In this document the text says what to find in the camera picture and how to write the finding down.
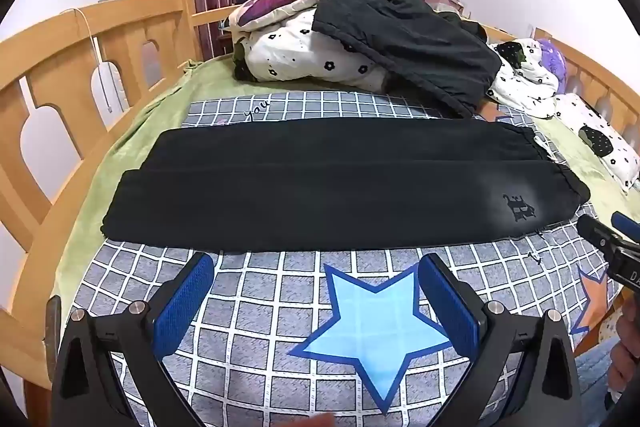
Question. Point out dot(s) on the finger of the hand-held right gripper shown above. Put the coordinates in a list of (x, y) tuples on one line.
[(626, 223), (595, 229)]

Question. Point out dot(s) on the person's jeans leg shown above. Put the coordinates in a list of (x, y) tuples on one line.
[(595, 372)]

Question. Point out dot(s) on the person's right hand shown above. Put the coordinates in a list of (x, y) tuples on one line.
[(629, 349)]

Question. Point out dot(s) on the black pants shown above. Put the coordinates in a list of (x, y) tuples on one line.
[(320, 197)]

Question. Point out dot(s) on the checkered star blanket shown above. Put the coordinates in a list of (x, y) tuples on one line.
[(280, 297)]

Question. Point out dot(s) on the dotted mattress cover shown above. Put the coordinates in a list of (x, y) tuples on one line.
[(610, 327)]

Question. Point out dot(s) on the purple patchwork pillow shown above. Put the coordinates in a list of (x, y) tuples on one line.
[(280, 2)]

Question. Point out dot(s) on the black jacket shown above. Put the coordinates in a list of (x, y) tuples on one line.
[(415, 47)]

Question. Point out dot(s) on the white floral pillow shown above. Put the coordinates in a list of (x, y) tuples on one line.
[(625, 159)]

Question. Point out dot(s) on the wooden bed frame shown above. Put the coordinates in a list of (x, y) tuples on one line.
[(50, 72)]

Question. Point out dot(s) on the green bedsheet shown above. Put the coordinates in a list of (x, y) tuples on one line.
[(150, 107)]

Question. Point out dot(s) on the white floral quilt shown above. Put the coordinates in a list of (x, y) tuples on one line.
[(300, 57)]

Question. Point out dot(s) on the purple plush toy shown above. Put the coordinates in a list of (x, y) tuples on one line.
[(555, 62)]

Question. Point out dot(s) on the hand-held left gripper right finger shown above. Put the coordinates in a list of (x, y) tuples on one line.
[(450, 302)]

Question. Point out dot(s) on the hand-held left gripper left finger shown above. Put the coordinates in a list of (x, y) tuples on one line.
[(182, 302)]

